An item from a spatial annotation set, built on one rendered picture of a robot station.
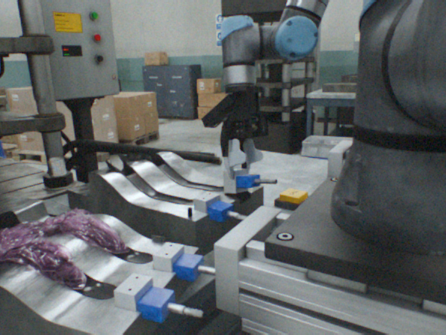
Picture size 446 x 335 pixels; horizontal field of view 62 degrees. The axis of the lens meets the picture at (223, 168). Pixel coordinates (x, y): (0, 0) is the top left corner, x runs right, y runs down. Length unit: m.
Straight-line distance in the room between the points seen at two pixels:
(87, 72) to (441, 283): 1.44
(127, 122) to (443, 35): 5.28
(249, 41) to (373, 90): 0.54
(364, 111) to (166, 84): 7.69
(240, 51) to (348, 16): 6.32
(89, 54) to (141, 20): 7.45
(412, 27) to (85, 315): 0.53
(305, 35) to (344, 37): 6.40
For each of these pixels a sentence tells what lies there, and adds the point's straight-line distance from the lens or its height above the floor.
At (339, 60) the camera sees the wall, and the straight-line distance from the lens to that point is 7.13.
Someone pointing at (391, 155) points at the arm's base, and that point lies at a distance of 0.35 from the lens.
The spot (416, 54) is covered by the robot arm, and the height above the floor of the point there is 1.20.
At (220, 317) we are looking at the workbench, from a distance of 0.93.
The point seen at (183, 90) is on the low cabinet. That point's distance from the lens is 7.80.
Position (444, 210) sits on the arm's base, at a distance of 0.36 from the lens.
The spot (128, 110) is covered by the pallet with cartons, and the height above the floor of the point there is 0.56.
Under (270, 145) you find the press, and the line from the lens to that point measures 4.77.
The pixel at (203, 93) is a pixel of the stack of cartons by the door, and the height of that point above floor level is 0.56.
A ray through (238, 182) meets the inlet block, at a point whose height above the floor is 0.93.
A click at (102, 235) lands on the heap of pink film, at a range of 0.73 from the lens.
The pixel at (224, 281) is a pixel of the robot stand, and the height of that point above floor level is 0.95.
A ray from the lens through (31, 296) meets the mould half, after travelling 0.64.
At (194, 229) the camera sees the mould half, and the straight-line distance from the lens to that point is 0.77.
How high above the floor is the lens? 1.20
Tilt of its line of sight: 16 degrees down
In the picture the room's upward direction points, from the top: 2 degrees counter-clockwise
